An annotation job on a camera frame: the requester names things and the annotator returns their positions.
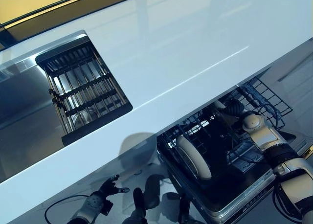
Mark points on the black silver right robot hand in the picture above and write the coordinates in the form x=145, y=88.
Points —
x=233, y=107

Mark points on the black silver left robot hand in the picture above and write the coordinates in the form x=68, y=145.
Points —
x=108, y=187

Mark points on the large beige ceramic plate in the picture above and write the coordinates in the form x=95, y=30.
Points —
x=195, y=158

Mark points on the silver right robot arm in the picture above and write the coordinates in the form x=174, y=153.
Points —
x=266, y=136

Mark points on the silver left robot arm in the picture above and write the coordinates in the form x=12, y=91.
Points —
x=90, y=207

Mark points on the grey left robot leg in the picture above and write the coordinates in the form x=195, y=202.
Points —
x=138, y=204

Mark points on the grey robot leg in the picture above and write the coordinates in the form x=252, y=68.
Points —
x=184, y=209
x=138, y=204

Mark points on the grey cutlery basket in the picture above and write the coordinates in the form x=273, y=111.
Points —
x=244, y=158

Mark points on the steel sink drain strainer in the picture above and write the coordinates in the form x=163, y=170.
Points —
x=85, y=117

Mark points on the white end cabinet door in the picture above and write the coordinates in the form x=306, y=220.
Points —
x=293, y=62

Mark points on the grey right robot leg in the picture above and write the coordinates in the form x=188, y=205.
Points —
x=184, y=209

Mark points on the black dish drying rack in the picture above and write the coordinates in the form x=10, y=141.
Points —
x=80, y=87

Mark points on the stainless steel sink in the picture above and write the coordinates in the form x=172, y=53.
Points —
x=22, y=106

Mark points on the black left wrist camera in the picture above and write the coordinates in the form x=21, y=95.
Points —
x=107, y=208

